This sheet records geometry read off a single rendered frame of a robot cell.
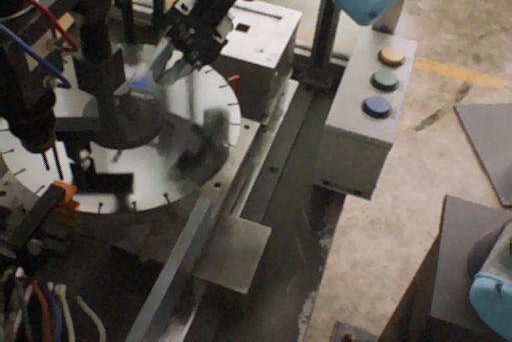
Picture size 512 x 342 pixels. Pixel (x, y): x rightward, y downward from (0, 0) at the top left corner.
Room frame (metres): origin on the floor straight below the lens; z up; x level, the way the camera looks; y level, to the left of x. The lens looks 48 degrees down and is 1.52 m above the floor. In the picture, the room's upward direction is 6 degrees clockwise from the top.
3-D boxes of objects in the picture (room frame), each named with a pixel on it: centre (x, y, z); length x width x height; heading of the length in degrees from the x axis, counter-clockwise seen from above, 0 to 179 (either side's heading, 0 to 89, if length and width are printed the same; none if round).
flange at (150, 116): (0.55, 0.18, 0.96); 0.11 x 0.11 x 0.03
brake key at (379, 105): (0.67, -0.20, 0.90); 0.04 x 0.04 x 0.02
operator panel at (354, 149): (0.75, -0.20, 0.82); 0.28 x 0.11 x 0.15; 165
